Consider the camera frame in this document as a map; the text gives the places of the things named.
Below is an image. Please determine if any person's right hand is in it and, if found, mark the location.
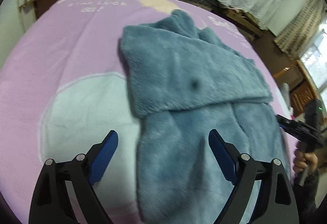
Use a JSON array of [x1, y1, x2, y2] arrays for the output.
[[293, 149, 318, 174]]

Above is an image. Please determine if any checkered window curtain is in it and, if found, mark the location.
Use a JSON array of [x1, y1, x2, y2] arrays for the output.
[[274, 0, 326, 59]]

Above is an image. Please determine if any purple Smile table cloth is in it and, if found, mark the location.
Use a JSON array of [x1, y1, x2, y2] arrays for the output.
[[1, 0, 289, 223]]

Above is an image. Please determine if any blue fleece garment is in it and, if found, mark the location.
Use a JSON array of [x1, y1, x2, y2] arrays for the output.
[[120, 10, 290, 223]]

